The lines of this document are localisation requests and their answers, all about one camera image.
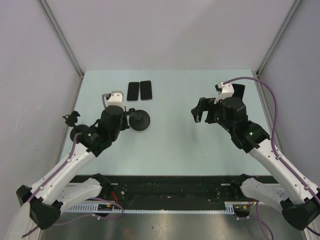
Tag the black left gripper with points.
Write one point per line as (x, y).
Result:
(125, 124)

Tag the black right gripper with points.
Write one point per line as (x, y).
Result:
(205, 104)

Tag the silver white phone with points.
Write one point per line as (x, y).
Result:
(133, 91)

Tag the purple phone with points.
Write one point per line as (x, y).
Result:
(146, 90)

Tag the black stand with ball joint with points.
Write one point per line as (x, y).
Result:
(71, 121)

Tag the black phone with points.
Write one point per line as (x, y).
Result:
(239, 90)

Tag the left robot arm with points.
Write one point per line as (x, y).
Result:
(45, 200)

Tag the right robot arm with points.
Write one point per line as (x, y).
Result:
(297, 199)

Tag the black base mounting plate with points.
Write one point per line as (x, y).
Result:
(174, 193)

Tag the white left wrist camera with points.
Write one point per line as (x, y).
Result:
(115, 98)

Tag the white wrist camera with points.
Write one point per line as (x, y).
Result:
(115, 98)
(225, 90)

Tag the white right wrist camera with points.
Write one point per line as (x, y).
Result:
(225, 90)

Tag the aluminium table rail right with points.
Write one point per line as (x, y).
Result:
(268, 107)

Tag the aluminium frame post right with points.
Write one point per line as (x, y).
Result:
(294, 8)

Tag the aluminium frame post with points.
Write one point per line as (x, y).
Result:
(53, 22)
(294, 8)

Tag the aluminium frame post left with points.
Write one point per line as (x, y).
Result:
(53, 22)

